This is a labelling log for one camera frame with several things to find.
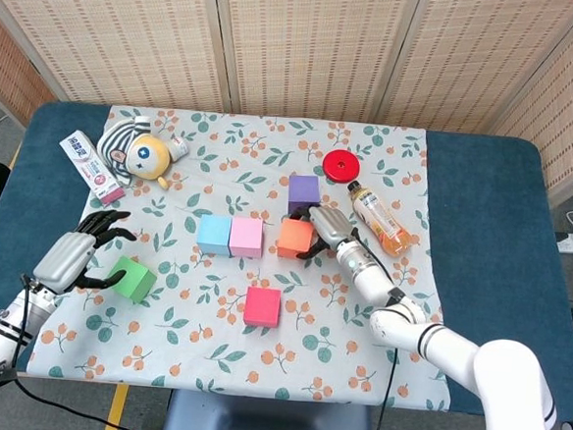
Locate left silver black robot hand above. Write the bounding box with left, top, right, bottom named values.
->
left=31, top=203, right=140, bottom=299

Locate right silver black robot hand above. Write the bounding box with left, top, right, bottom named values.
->
left=279, top=202, right=362, bottom=264

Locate orange foam cube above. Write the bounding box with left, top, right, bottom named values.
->
left=276, top=217, right=317, bottom=261

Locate purple foam cube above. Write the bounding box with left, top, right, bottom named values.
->
left=286, top=173, right=324, bottom=217

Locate green foam cube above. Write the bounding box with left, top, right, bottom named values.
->
left=105, top=254, right=160, bottom=305

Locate blue foam cube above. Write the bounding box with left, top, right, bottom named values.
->
left=195, top=213, right=234, bottom=257

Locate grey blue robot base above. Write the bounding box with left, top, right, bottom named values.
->
left=160, top=388, right=376, bottom=430

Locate orange drink plastic bottle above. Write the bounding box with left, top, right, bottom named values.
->
left=341, top=179, right=417, bottom=260

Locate red round disc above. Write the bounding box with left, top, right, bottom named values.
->
left=320, top=147, right=363, bottom=185

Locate pink foam cube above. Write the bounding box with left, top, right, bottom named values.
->
left=228, top=216, right=266, bottom=259

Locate white pink toothpaste box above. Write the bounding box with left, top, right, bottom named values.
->
left=54, top=130, right=130, bottom=208

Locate red foam cube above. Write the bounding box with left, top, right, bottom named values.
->
left=242, top=285, right=284, bottom=330

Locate floral fruit print tablecloth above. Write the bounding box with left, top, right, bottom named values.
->
left=25, top=100, right=471, bottom=413

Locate yellow striped plush toy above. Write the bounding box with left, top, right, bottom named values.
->
left=94, top=112, right=177, bottom=191

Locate teal table cover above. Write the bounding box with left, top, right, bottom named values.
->
left=0, top=95, right=573, bottom=424

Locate small white plastic bottle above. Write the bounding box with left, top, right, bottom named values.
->
left=167, top=135, right=191, bottom=163

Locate woven bamboo folding screen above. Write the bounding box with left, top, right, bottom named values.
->
left=0, top=0, right=573, bottom=206

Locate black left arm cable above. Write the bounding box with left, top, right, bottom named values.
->
left=0, top=273, right=158, bottom=430

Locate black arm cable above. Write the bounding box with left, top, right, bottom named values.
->
left=335, top=231, right=412, bottom=430
left=0, top=273, right=158, bottom=430

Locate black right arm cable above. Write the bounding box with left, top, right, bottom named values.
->
left=335, top=231, right=412, bottom=430

